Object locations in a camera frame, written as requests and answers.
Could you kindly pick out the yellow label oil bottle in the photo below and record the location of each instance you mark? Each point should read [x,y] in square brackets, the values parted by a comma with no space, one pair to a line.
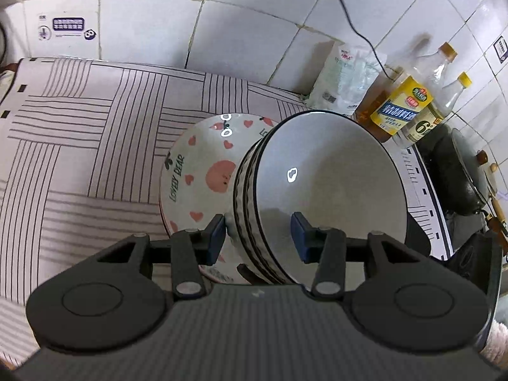
[403,107]

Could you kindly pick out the white wall sticker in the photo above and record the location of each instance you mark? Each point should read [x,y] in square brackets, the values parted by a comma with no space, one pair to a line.
[65,27]

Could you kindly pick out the striped white tablecloth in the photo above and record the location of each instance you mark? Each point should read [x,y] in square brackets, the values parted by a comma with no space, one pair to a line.
[79,166]

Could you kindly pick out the small dark wall sticker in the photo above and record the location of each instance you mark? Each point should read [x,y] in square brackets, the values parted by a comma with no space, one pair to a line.
[502,49]

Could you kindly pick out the white rabbit carrot plate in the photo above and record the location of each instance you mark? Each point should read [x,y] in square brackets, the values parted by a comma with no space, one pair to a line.
[190,158]

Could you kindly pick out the white plastic bag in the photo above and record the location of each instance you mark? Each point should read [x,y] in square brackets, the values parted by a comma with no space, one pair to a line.
[345,79]

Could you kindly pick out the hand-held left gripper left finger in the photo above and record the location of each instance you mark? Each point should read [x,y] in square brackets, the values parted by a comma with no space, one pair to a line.
[216,240]

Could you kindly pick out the clear vinegar bottle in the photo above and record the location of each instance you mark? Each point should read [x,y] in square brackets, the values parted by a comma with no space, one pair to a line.
[440,107]

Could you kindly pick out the dark wok with lid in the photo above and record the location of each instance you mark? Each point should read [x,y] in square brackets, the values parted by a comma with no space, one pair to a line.
[456,166]

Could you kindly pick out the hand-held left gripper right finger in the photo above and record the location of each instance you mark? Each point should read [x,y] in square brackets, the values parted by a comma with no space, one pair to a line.
[300,238]

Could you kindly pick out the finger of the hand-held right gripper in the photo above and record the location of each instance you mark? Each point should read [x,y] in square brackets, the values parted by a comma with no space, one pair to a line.
[417,234]

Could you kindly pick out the brown liquid bottle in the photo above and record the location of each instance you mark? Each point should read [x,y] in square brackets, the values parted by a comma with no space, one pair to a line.
[371,107]

